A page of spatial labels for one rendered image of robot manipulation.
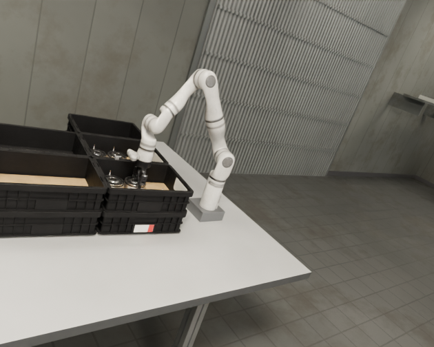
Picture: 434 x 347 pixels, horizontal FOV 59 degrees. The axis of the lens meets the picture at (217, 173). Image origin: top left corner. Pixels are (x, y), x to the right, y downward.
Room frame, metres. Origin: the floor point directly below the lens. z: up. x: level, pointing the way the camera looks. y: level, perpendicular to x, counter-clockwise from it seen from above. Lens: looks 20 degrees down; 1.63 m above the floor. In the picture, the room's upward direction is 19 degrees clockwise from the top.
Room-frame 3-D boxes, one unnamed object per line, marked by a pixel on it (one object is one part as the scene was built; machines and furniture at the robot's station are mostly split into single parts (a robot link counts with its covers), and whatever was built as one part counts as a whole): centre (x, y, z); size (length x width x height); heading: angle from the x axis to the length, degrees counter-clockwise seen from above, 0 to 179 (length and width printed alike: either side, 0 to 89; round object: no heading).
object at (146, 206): (1.59, 0.31, 0.87); 0.40 x 0.30 x 0.11; 127
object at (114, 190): (1.59, 0.31, 0.92); 0.40 x 0.30 x 0.02; 127
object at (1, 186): (1.35, 0.63, 0.92); 0.40 x 0.30 x 0.02; 127
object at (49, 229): (1.35, 0.63, 0.76); 0.40 x 0.30 x 0.12; 127
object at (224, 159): (1.86, -0.01, 1.00); 0.09 x 0.09 x 0.17; 28
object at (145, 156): (1.61, 0.35, 1.02); 0.11 x 0.09 x 0.06; 123
